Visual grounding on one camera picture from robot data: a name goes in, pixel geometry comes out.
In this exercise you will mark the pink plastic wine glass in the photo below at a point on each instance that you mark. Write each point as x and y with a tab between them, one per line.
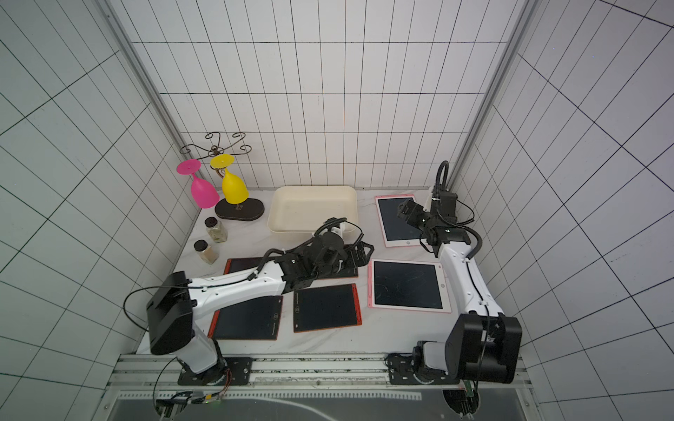
204	194

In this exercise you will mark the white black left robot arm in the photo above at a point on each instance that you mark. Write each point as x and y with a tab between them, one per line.
177	305

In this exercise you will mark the pink white writing tablet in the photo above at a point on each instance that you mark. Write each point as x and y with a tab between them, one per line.
396	232

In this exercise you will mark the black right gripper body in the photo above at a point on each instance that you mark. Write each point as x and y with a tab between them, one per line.
419	217

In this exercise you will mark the yellow plastic wine glass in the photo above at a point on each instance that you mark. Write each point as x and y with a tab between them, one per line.
234	189

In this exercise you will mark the glass jar black lid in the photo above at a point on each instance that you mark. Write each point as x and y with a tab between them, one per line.
216	230

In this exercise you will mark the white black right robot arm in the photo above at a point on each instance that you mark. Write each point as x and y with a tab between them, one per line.
484	344

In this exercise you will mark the red writing tablet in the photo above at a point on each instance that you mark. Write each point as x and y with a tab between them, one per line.
324	308
346	269
256	319
242	263

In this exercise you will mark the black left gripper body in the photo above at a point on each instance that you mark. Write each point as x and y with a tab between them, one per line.
345	260

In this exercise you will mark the aluminium mounting rail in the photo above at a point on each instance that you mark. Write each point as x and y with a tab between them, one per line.
281	371

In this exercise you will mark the cream plastic storage box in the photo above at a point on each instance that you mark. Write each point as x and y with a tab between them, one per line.
302	209

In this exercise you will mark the dark metal glass rack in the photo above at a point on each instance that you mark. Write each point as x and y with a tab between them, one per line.
249	210

